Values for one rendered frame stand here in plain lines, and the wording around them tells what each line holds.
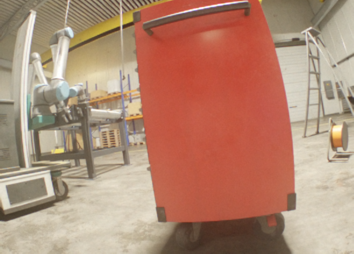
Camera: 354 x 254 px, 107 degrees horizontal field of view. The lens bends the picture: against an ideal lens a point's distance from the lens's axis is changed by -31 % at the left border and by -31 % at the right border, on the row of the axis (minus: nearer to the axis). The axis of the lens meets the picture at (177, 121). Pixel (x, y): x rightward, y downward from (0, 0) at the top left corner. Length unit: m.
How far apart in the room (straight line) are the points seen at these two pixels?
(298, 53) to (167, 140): 12.19
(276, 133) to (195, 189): 0.30
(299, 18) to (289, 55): 3.01
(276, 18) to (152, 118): 12.91
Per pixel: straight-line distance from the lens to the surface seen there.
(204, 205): 0.63
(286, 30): 13.09
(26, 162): 1.71
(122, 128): 3.22
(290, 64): 12.11
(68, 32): 1.90
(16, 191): 1.50
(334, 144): 1.87
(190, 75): 0.60
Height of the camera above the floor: 0.47
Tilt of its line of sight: 3 degrees up
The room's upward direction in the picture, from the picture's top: 8 degrees counter-clockwise
